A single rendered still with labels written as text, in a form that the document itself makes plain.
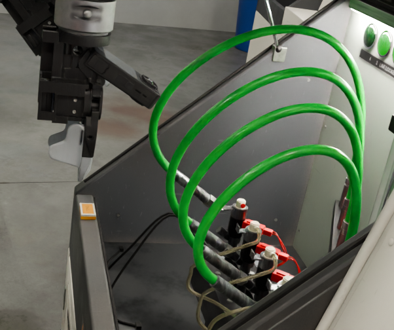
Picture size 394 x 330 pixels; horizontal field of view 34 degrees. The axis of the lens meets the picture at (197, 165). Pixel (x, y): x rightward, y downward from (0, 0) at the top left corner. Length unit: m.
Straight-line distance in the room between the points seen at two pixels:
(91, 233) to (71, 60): 0.51
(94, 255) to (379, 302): 0.61
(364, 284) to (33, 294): 2.07
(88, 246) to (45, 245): 1.81
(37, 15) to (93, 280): 0.45
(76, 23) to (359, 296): 0.47
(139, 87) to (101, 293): 0.40
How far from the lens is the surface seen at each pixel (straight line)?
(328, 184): 1.45
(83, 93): 0.84
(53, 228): 3.19
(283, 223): 1.58
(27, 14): 1.05
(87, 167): 0.90
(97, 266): 1.19
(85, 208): 1.34
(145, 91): 0.87
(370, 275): 0.79
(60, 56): 0.85
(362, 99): 1.14
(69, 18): 0.82
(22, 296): 2.73
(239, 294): 0.93
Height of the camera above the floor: 1.60
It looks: 23 degrees down
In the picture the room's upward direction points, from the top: 10 degrees clockwise
